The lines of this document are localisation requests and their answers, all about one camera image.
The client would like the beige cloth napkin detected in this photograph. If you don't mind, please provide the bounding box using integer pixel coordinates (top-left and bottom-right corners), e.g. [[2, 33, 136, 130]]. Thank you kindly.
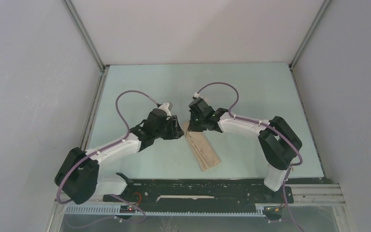
[[182, 121, 221, 172]]

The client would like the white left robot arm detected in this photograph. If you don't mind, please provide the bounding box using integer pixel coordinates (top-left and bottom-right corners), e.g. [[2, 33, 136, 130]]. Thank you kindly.
[[54, 108, 184, 204]]

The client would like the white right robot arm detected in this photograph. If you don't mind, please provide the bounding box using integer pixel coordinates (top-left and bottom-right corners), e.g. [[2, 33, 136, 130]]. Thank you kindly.
[[188, 97, 303, 202]]

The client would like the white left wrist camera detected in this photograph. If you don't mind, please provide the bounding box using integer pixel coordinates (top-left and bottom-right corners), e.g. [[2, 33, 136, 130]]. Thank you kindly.
[[158, 102, 173, 116]]

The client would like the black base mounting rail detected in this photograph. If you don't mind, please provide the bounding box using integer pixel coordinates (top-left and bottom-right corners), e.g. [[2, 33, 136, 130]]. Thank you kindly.
[[102, 179, 294, 214]]

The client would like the aluminium corner frame post right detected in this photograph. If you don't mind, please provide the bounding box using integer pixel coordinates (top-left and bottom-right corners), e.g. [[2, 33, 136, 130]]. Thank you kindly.
[[289, 0, 332, 72]]

